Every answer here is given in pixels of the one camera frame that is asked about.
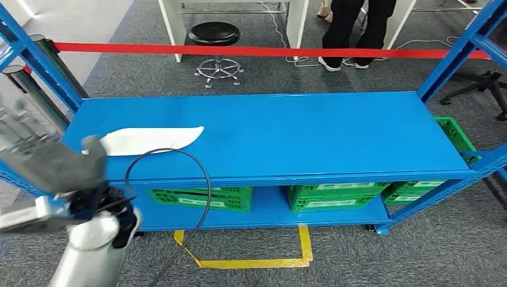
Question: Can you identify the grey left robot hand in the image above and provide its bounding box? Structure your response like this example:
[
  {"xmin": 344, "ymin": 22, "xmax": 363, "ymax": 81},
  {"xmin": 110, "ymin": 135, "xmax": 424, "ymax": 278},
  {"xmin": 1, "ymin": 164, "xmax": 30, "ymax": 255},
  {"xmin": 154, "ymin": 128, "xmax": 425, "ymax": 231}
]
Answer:
[{"xmin": 0, "ymin": 99, "xmax": 108, "ymax": 195}]

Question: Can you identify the white curved plastic part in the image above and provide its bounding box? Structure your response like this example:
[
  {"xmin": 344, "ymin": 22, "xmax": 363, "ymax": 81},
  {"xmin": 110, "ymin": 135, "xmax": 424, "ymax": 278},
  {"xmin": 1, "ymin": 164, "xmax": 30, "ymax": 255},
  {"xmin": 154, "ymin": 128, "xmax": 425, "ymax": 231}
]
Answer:
[{"xmin": 81, "ymin": 126, "xmax": 205, "ymax": 157}]

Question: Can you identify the blue metal shelf rack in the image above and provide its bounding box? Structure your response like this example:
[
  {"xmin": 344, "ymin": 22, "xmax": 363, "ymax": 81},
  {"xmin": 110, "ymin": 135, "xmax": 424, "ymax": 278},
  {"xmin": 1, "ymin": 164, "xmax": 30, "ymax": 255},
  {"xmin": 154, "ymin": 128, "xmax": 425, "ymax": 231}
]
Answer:
[{"xmin": 0, "ymin": 0, "xmax": 507, "ymax": 236}]

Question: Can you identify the black round stool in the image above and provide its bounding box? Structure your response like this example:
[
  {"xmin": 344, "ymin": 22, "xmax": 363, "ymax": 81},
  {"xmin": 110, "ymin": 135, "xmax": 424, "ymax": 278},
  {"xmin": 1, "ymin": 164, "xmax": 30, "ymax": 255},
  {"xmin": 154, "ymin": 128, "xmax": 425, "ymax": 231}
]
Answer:
[{"xmin": 187, "ymin": 22, "xmax": 245, "ymax": 88}]

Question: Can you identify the red barrier tape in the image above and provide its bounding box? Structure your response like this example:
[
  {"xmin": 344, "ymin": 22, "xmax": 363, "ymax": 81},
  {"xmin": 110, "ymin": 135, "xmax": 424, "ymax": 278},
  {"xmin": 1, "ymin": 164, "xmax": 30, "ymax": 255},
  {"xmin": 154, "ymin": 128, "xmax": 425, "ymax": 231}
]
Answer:
[{"xmin": 53, "ymin": 41, "xmax": 492, "ymax": 60}]

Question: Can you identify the white desk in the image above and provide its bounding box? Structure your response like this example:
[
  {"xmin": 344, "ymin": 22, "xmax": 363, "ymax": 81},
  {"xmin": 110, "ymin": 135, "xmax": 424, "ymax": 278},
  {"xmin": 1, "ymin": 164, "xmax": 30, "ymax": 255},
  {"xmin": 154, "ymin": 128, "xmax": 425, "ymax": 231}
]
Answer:
[
  {"xmin": 157, "ymin": 0, "xmax": 310, "ymax": 63},
  {"xmin": 382, "ymin": 0, "xmax": 486, "ymax": 50}
]

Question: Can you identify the person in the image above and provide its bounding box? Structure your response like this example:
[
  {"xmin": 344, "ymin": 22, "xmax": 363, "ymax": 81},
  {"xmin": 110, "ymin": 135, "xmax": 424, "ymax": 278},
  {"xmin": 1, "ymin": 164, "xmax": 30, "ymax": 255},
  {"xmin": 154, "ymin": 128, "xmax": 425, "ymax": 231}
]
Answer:
[
  {"xmin": 316, "ymin": 0, "xmax": 334, "ymax": 23},
  {"xmin": 316, "ymin": 0, "xmax": 397, "ymax": 72}
]

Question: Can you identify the black office chair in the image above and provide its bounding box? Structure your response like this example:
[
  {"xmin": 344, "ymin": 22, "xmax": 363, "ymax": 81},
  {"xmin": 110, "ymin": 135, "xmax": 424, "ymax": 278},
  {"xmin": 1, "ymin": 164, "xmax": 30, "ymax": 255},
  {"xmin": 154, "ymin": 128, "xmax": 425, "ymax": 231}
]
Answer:
[{"xmin": 439, "ymin": 70, "xmax": 507, "ymax": 122}]

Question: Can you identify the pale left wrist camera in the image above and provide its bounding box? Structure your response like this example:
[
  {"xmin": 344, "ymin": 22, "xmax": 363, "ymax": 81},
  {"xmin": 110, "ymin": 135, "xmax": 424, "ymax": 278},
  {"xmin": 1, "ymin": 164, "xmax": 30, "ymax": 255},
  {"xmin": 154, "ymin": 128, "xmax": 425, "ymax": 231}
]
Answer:
[{"xmin": 0, "ymin": 196, "xmax": 74, "ymax": 234}]

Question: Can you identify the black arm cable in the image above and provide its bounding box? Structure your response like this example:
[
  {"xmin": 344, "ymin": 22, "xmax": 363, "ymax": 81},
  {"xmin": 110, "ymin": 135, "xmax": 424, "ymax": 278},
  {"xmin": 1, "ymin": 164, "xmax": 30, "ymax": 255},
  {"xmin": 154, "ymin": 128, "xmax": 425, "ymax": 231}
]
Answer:
[{"xmin": 124, "ymin": 148, "xmax": 212, "ymax": 287}]

